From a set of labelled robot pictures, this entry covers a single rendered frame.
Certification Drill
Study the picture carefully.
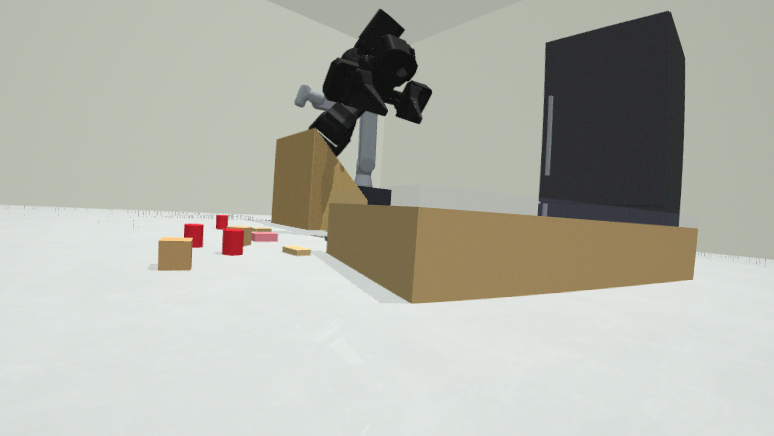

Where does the pink flat bar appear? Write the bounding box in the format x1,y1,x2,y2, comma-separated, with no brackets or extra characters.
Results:
251,233,279,242

